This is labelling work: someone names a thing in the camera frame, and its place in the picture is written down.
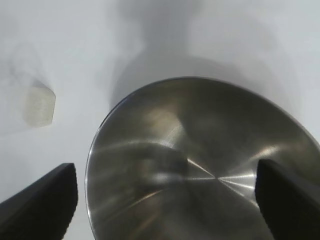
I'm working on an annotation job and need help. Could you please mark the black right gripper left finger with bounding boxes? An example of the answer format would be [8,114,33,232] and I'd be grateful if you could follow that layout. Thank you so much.
[0,162,80,240]

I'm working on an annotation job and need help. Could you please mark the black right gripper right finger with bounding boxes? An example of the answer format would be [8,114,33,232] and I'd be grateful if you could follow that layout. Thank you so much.
[254,159,320,240]

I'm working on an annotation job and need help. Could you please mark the white rice grains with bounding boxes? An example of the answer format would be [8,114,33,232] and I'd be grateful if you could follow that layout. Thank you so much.
[23,83,56,128]

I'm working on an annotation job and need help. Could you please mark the clear plastic measuring cup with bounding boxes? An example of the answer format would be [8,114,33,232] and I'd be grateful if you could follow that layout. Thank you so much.
[6,43,57,129]

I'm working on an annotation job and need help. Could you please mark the stainless steel bowl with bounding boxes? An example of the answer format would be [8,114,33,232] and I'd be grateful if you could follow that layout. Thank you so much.
[84,76,320,240]

